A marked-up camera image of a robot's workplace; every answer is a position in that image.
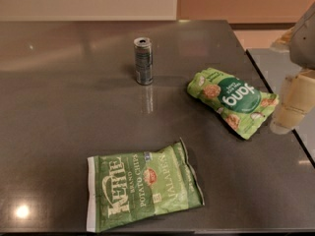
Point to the green Kettle jalapeno chip bag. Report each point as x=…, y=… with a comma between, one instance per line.
x=127, y=187

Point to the silver drink can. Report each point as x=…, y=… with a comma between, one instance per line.
x=143, y=50

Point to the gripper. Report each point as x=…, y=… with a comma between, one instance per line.
x=304, y=43

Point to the green Jang rice chip bag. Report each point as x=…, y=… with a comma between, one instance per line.
x=243, y=107

